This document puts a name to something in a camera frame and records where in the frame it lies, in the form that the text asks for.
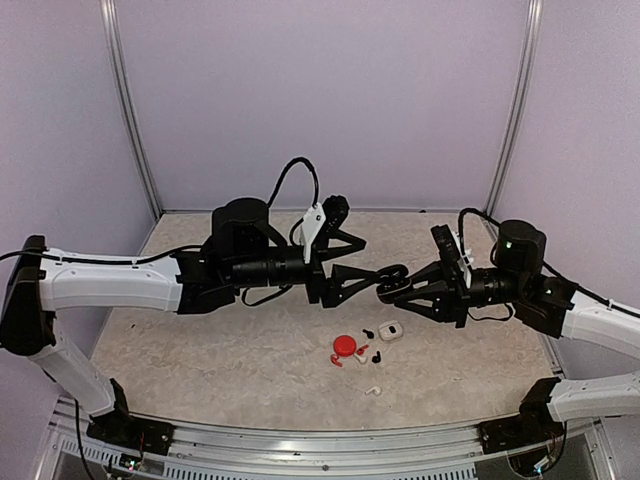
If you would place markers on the aluminium frame post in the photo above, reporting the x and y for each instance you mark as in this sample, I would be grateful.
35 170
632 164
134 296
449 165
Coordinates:
518 104
114 45

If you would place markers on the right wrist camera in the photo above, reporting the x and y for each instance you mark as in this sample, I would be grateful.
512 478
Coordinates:
450 255

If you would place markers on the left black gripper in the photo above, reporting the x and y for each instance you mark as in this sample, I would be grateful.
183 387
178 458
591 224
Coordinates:
331 289

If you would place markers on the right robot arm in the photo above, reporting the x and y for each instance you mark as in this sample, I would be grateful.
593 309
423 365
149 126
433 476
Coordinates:
549 303

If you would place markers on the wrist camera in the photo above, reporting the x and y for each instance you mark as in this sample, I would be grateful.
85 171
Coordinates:
450 255
320 222

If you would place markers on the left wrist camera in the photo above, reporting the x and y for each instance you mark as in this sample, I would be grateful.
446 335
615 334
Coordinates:
320 222

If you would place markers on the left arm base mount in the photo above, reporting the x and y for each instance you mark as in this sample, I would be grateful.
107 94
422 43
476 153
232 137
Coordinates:
142 435

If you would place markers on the red earbud left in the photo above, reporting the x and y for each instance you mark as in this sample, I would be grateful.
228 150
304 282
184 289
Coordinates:
335 360

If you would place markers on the white earbud charging case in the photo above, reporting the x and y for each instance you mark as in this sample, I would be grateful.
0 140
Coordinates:
390 332

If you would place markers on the black earbud charging case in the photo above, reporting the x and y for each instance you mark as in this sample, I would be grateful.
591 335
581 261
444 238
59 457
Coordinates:
392 281

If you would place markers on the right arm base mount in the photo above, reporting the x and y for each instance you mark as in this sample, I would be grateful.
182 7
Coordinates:
516 432

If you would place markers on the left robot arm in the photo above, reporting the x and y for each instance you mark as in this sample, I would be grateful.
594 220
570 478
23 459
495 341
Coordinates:
243 251

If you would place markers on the front aluminium rail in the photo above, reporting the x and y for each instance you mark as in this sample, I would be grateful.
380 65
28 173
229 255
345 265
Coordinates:
204 451

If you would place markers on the left aluminium frame post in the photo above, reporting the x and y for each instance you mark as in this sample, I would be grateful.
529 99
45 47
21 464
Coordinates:
114 45

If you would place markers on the right aluminium frame post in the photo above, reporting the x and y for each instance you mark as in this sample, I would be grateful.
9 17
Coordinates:
518 104

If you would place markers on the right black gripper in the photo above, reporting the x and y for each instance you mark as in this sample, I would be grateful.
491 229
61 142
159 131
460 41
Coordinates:
451 306

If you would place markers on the red round charging case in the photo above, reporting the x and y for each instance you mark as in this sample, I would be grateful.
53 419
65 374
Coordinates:
344 346

